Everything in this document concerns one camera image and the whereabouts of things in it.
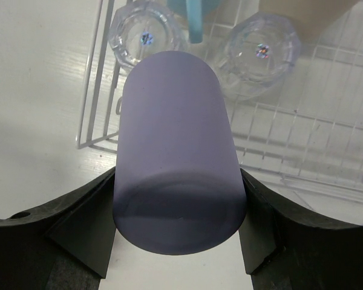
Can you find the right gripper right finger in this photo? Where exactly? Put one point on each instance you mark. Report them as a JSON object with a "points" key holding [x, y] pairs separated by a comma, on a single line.
{"points": [[287, 246]]}

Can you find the beige tall tumbler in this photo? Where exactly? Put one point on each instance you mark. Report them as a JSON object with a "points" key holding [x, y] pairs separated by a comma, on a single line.
{"points": [[309, 17]]}

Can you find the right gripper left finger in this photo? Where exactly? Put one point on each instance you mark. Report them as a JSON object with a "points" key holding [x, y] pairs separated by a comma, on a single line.
{"points": [[65, 243]]}

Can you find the purple tumbler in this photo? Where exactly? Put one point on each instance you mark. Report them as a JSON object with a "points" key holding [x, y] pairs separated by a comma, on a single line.
{"points": [[178, 187]]}

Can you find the white wire dish rack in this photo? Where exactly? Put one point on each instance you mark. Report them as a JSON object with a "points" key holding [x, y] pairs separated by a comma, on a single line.
{"points": [[305, 135]]}

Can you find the clear glass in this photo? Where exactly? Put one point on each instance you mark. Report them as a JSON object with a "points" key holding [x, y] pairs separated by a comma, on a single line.
{"points": [[142, 28], [256, 54]]}

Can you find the light blue faceted mug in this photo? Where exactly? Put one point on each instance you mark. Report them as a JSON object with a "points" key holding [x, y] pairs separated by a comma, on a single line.
{"points": [[194, 12]]}

